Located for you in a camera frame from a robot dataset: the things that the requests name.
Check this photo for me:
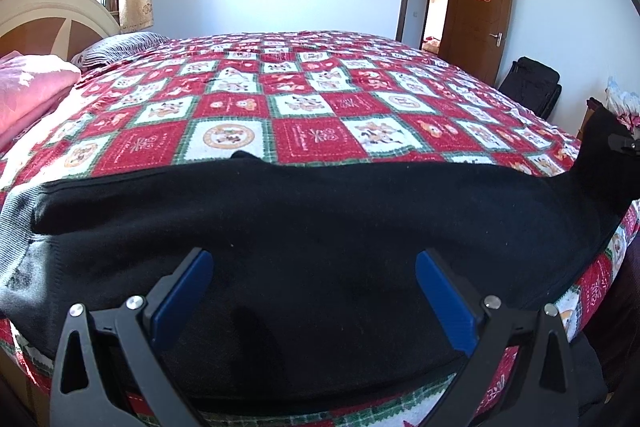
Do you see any red checked printed bedspread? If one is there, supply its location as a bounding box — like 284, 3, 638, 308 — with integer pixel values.
0, 32, 640, 427

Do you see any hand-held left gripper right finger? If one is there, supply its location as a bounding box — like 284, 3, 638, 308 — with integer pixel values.
415, 249, 583, 427

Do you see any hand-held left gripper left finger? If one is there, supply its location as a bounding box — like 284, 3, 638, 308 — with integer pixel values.
50, 248, 216, 427

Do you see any pink pillow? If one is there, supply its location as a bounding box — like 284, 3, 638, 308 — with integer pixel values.
0, 52, 82, 150

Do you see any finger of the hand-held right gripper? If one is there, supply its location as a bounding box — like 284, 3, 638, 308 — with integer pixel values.
606, 132, 640, 156

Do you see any wooden cabinet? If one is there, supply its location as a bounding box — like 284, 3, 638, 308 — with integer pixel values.
576, 97, 608, 140

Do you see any white crumpled plastic bag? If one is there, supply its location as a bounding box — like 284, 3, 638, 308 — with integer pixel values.
605, 76, 640, 130

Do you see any black sweater garment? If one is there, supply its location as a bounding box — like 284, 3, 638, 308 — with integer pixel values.
0, 107, 640, 413

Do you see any brown wooden door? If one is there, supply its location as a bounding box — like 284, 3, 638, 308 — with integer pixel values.
440, 0, 516, 85

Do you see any black suitcase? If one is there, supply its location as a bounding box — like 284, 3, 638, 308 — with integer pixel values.
498, 56, 562, 118

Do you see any striped pillow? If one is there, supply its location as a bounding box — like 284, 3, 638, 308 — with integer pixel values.
71, 33, 171, 70

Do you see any cream and brown headboard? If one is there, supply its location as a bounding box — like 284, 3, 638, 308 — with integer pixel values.
0, 0, 121, 58

